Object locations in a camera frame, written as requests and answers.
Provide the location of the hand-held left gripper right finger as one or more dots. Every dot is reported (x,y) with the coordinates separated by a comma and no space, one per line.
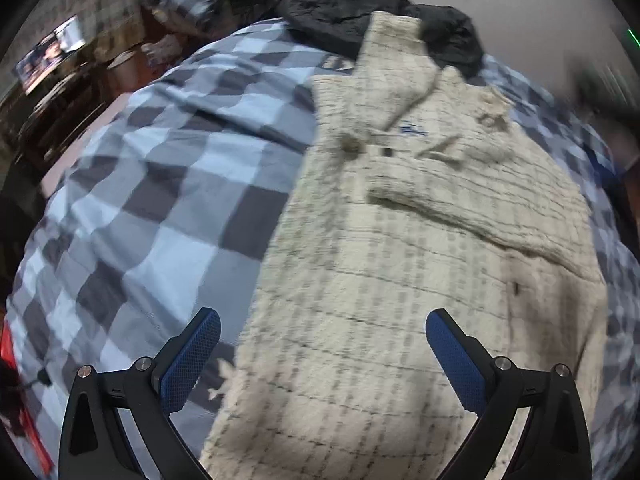
(457,360)

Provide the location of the cream checked fleece jacket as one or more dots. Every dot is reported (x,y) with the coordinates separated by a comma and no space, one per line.
(375,310)

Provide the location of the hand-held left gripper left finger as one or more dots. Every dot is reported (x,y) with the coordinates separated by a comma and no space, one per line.
(192,360)

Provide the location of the blue grey checkered blanket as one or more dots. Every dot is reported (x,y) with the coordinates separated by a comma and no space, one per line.
(175,160)

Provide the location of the black padded jacket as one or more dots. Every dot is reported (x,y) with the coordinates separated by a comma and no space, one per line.
(330,15)

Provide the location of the television screen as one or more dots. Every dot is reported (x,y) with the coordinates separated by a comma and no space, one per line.
(47,52)

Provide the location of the dark wooden cabinet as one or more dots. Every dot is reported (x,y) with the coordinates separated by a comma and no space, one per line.
(75,95)

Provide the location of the red cloth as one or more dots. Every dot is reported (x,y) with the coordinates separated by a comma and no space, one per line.
(20,400)

